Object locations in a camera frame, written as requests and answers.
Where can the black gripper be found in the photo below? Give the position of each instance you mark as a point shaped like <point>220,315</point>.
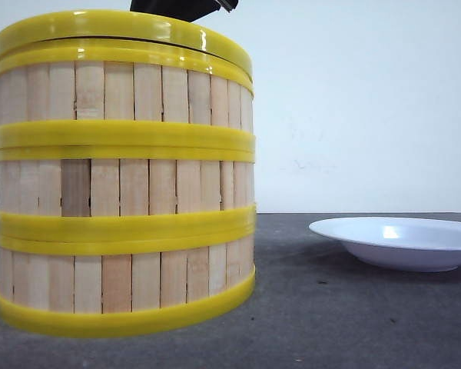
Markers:
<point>185,10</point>

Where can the white ceramic plate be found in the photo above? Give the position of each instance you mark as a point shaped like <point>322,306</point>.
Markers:
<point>406,244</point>

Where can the far right bamboo steamer basket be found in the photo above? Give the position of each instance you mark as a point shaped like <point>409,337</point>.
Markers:
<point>106,99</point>

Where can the near right bamboo steamer basket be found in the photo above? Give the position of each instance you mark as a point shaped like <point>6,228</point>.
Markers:
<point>115,276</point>

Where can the bamboo steamer basket yellow rims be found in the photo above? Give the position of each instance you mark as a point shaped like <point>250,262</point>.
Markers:
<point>124,25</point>

